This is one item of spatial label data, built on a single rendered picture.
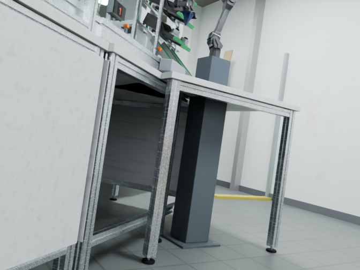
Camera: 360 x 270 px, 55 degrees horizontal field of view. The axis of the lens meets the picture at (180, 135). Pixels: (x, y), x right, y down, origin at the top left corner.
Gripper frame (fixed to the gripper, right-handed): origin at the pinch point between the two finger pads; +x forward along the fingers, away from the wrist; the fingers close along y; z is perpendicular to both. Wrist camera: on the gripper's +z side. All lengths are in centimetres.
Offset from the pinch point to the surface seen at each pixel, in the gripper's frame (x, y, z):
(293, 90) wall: -13, -259, -53
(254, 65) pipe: -51, -296, 5
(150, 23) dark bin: -3.8, -18.3, 31.3
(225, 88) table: 41, 17, -32
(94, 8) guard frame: 31, 88, -1
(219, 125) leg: 57, -10, -25
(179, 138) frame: 67, -69, 19
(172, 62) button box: 31.4, 23.8, -5.0
